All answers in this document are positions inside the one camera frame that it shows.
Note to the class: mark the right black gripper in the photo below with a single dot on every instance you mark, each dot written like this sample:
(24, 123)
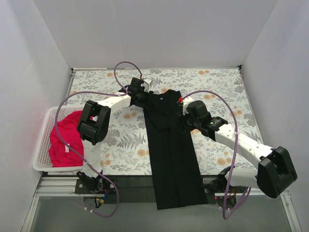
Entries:
(182, 117)

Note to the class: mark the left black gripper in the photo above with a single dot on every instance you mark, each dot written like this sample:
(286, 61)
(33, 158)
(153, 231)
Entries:
(143, 98)

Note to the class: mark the black t shirt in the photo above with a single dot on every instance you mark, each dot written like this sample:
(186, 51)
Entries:
(175, 172)

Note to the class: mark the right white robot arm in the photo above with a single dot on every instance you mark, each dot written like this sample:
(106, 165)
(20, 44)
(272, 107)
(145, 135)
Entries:
(273, 170)

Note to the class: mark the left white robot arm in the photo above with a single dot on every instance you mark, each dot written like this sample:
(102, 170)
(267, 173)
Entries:
(94, 123)

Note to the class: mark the floral table cloth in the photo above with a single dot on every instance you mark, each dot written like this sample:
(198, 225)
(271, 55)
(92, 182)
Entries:
(125, 148)

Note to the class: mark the white plastic laundry basket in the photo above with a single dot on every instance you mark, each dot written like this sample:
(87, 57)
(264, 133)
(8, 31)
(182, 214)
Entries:
(41, 160)

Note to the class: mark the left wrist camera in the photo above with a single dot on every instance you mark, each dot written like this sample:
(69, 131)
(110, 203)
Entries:
(147, 84)

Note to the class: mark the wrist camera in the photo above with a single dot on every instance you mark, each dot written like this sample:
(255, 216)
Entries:
(184, 102)
(147, 84)

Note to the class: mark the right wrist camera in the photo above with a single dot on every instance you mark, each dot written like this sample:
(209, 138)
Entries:
(184, 102)

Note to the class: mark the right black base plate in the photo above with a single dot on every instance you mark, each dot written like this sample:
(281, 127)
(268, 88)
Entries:
(215, 192)

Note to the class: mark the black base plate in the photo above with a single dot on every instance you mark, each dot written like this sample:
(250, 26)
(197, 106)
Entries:
(97, 189)
(215, 192)

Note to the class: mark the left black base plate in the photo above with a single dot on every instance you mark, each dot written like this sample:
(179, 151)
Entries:
(97, 189)

